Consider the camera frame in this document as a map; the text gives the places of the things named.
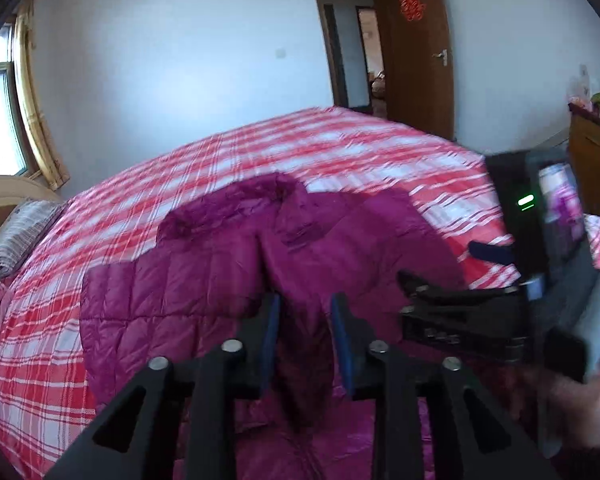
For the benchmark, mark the yellow curtain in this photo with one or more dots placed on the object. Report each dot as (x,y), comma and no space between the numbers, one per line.
(37,120)

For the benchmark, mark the brown door frame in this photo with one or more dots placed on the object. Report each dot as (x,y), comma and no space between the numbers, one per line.
(325,35)

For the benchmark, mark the wooden cabinet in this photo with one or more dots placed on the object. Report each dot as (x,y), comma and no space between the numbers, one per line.
(592,160)

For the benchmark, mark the beige wooden headboard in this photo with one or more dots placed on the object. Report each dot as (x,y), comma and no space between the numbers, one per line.
(10,187)

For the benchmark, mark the brown wooden door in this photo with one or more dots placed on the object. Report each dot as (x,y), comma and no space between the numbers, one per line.
(415,75)

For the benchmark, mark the striped pillow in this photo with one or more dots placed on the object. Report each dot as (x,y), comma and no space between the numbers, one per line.
(22,235)

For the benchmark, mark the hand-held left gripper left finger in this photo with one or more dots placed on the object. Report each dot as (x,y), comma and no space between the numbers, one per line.
(270,342)

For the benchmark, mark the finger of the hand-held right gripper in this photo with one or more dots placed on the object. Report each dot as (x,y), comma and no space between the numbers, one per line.
(460,320)
(490,252)

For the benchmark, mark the person's right hand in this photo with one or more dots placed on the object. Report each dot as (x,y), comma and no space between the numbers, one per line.
(587,415)

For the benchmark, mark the red paper door decoration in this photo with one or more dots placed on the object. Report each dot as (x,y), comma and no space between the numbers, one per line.
(412,6)

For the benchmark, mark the red plaid bed sheet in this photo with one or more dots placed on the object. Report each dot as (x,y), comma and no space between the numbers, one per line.
(55,350)

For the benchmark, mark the inner room doorway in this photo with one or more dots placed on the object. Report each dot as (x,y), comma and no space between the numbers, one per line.
(372,60)

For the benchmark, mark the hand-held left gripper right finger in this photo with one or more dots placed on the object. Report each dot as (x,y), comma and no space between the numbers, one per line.
(341,347)

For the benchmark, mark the clear bottle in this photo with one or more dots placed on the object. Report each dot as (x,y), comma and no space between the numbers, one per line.
(581,85)

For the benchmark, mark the magenta down jacket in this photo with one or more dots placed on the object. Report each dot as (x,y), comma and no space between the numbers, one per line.
(210,290)

